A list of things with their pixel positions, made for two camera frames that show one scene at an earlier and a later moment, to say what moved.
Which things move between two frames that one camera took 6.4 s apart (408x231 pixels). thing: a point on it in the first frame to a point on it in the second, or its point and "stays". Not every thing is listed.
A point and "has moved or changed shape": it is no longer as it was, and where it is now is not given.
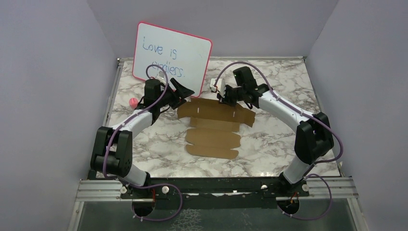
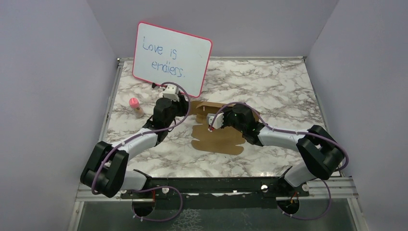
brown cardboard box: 214,127 has moved or changed shape
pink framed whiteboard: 184,57 stays
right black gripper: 225,100 to 226,110
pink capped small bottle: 133,102 stays
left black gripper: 181,93 to 182,105
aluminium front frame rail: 339,189 stays
